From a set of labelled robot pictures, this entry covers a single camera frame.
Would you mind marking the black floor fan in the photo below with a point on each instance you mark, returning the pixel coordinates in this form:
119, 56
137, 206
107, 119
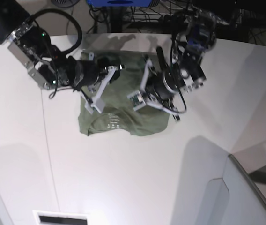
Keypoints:
64, 3

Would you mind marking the blue bin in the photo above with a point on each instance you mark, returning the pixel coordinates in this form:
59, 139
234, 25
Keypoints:
119, 3

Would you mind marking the white label with black bar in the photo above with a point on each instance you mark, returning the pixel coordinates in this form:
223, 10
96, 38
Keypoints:
60, 218

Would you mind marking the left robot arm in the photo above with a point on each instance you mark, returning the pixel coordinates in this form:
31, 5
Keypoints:
194, 32

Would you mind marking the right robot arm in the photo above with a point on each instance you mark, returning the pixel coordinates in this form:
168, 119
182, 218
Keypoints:
50, 67

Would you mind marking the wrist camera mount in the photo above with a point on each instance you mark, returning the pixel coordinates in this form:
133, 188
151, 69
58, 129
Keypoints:
140, 98
93, 94

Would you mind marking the green t-shirt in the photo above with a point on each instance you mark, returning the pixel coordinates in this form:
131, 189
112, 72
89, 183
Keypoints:
118, 112

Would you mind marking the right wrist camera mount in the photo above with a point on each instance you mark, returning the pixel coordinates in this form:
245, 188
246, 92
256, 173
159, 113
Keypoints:
93, 94

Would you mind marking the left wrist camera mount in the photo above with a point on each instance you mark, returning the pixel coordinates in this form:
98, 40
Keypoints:
140, 98

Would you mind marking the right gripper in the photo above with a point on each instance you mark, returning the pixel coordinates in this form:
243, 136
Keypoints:
82, 73

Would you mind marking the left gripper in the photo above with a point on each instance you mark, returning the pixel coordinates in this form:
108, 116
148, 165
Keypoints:
161, 85

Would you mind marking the grey metal table-side rail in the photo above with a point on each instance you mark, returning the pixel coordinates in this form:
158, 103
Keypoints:
248, 205

